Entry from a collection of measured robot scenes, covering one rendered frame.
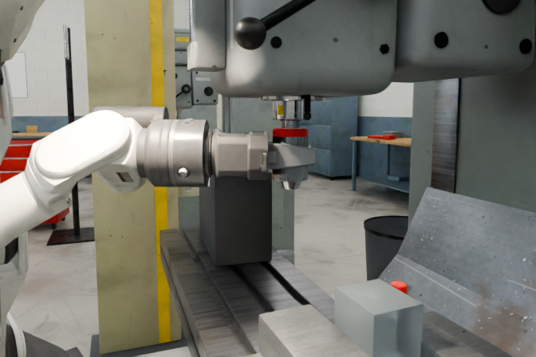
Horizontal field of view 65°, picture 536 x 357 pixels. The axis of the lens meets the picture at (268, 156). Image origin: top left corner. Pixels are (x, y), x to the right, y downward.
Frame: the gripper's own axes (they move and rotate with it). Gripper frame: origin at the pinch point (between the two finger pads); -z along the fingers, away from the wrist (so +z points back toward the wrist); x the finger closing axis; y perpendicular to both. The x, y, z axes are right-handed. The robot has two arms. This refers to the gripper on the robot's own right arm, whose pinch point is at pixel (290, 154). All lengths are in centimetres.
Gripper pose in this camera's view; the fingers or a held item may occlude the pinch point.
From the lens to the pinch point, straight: 55.2
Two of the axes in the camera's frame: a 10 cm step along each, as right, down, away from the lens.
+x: -0.3, -1.1, 9.9
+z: -10.0, -0.1, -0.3
